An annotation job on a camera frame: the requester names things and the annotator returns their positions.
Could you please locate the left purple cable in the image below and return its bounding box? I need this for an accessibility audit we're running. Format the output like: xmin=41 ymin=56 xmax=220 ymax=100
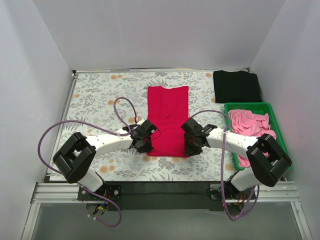
xmin=37 ymin=96 xmax=123 ymax=228

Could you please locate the pink t shirt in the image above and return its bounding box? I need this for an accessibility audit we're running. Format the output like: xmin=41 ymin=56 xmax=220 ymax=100
xmin=228 ymin=109 xmax=278 ymax=170

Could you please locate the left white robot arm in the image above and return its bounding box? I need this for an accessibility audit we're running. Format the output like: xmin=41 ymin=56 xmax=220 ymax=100
xmin=53 ymin=119 xmax=158 ymax=196

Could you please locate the floral table mat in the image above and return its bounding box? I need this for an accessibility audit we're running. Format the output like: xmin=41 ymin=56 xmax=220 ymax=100
xmin=55 ymin=71 xmax=236 ymax=182

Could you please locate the green plastic bin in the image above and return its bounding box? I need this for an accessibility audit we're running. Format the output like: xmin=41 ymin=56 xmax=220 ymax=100
xmin=223 ymin=101 xmax=293 ymax=172

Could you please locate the red t shirt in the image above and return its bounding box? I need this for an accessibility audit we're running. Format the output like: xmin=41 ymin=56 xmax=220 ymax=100
xmin=147 ymin=86 xmax=189 ymax=158

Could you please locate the aluminium frame rail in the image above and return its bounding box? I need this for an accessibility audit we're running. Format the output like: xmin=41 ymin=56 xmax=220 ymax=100
xmin=29 ymin=181 xmax=301 ymax=221

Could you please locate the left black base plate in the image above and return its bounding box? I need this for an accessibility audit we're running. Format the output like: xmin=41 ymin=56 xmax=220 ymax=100
xmin=77 ymin=184 xmax=122 ymax=201

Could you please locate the folded black t shirt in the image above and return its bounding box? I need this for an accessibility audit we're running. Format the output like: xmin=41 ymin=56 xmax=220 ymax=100
xmin=213 ymin=70 xmax=263 ymax=103

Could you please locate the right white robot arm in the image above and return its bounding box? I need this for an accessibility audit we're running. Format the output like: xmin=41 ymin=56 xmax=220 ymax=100
xmin=181 ymin=118 xmax=292 ymax=198

